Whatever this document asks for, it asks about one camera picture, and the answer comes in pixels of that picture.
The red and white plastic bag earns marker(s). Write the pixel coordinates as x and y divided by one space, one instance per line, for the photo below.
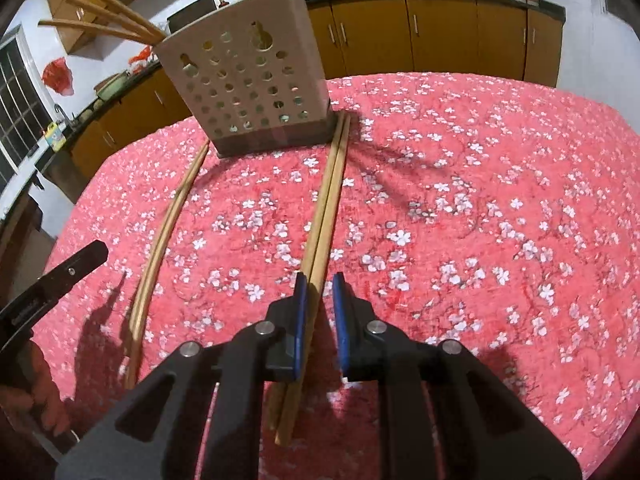
142 55

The person's left hand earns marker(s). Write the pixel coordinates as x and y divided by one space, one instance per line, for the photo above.
47 390

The red floral tablecloth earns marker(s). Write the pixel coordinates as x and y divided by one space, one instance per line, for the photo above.
450 185

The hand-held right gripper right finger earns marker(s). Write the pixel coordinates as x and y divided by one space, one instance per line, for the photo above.
340 320

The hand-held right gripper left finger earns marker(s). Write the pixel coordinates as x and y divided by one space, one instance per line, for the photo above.
300 320

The hanging red plastic bag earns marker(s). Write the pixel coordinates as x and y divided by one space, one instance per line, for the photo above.
57 75

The wooden base cabinets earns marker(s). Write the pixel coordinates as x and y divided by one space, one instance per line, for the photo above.
440 35

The small barred window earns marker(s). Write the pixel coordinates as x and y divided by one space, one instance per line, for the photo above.
20 110

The dark cutting board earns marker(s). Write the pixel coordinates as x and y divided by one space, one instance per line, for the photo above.
192 12

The yellow detergent bottle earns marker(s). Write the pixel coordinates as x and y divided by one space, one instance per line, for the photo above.
55 135

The metal faucet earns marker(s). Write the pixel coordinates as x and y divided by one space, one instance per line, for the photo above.
59 110

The beige perforated chopstick holder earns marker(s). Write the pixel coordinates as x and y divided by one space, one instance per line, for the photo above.
280 10

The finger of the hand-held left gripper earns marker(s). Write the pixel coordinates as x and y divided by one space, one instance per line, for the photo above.
75 267

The green basin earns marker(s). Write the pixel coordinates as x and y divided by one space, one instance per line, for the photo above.
112 87

